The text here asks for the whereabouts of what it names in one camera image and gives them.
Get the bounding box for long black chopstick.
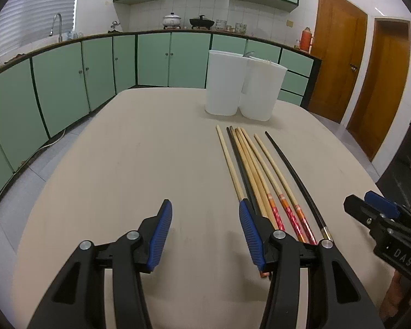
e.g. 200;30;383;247
265;132;333;242

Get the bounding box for red patterned bamboo chopstick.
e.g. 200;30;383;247
240;128;308;243
254;134;317;244
235;128;284;230

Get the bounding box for green lower kitchen cabinets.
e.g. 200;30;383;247
0;30;321;193

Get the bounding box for right human hand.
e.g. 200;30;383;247
379;271;405;322

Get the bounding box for dark cabinet with glass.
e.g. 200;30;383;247
376;121;411;209

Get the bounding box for brown wooden door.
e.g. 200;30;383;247
347;18;411;160
308;0;367;123

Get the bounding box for white right utensil holder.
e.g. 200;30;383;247
239;57;287;122

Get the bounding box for white utensil holder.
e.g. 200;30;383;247
205;50;248;116
239;57;287;122

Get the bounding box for orange thermos flask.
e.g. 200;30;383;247
299;27;313;53

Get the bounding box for white left utensil holder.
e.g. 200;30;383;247
205;50;248;116

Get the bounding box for black wok with lid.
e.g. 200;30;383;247
189;15;215;30

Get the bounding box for chrome sink faucet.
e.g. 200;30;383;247
48;13;64;43

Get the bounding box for white cooking pot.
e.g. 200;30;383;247
162;12;182;30

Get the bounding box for white window blinds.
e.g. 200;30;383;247
0;0;77;57

